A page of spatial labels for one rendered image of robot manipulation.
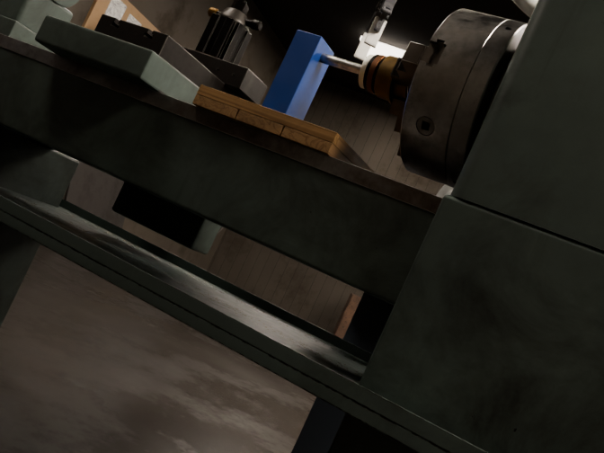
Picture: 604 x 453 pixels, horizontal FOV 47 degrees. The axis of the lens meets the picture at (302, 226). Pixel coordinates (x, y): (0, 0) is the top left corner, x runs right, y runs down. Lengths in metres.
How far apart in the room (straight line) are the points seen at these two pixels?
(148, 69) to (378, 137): 7.95
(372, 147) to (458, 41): 8.00
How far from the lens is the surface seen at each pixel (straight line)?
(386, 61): 1.37
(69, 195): 5.54
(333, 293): 8.95
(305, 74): 1.42
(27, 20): 1.89
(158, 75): 1.39
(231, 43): 1.64
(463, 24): 1.26
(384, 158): 9.14
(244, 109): 1.27
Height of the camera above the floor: 0.68
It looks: 3 degrees up
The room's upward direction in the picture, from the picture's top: 25 degrees clockwise
